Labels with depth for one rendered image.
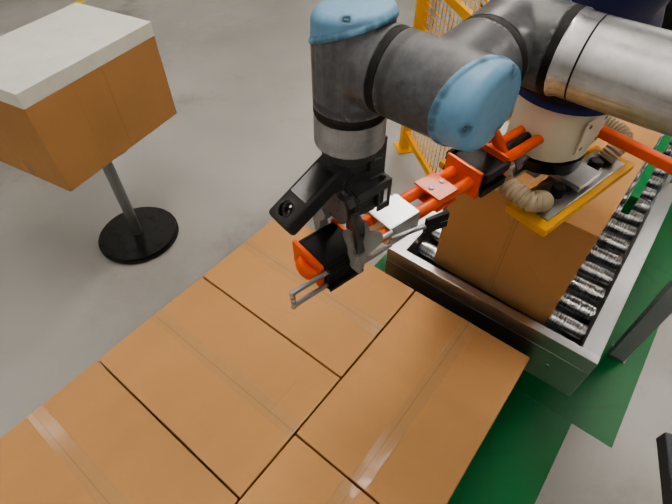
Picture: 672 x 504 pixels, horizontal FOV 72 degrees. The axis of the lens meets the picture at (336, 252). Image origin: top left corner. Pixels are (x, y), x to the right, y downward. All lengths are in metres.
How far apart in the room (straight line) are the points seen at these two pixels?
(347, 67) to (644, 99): 0.28
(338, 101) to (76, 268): 2.22
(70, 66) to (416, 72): 1.56
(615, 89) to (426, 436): 1.01
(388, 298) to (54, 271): 1.74
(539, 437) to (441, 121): 1.70
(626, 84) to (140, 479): 1.27
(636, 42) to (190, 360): 1.28
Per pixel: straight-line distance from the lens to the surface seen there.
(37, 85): 1.85
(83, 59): 1.93
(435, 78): 0.45
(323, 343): 1.43
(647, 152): 1.09
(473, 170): 0.88
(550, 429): 2.07
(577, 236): 1.33
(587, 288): 1.76
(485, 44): 0.49
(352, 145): 0.56
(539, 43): 0.55
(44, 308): 2.54
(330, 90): 0.53
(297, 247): 0.72
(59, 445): 1.49
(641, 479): 2.14
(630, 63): 0.53
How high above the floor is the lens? 1.78
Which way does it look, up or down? 49 degrees down
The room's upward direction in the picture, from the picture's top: straight up
